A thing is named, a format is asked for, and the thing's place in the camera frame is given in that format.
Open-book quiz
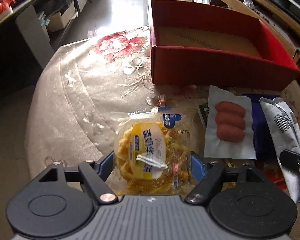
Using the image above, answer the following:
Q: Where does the open cardboard box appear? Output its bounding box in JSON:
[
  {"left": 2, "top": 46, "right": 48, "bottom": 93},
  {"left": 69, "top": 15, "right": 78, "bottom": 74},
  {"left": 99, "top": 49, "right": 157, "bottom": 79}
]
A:
[{"left": 47, "top": 1, "right": 76, "bottom": 33}]

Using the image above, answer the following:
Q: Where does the floral beige tablecloth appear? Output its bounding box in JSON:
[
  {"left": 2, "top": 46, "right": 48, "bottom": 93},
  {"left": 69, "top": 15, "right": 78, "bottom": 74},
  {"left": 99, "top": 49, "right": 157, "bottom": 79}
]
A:
[{"left": 25, "top": 26, "right": 209, "bottom": 178}]

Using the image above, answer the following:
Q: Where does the yellow fried snack packet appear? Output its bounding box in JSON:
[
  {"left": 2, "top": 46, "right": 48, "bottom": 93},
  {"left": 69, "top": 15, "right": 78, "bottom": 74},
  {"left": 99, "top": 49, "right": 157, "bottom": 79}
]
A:
[{"left": 110, "top": 107, "right": 196, "bottom": 196}]

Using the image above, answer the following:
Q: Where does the silver foil snack packet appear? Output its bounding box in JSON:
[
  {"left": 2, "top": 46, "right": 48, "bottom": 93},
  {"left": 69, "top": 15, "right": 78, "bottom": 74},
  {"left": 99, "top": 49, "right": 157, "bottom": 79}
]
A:
[{"left": 259, "top": 98, "right": 300, "bottom": 203}]

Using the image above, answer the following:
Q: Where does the red cardboard box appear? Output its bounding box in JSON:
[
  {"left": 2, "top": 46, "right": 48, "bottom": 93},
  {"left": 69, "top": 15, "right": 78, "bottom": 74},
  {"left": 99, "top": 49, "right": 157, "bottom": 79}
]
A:
[{"left": 148, "top": 0, "right": 300, "bottom": 91}]

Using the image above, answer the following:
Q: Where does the dark blue wafer packet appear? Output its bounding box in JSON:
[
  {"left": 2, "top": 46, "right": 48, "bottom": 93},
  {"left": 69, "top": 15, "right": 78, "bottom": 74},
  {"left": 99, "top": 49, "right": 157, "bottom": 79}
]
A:
[{"left": 242, "top": 93, "right": 279, "bottom": 163}]

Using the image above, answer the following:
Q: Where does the red sausage vacuum pack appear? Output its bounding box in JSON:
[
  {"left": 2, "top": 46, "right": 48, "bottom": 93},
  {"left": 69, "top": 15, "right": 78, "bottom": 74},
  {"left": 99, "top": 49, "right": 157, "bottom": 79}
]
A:
[{"left": 204, "top": 86, "right": 256, "bottom": 159}]

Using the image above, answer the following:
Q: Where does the dark long side table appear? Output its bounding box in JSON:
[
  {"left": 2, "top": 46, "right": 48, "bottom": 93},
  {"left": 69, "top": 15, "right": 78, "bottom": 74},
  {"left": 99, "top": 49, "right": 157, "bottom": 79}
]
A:
[{"left": 0, "top": 0, "right": 88, "bottom": 72}]

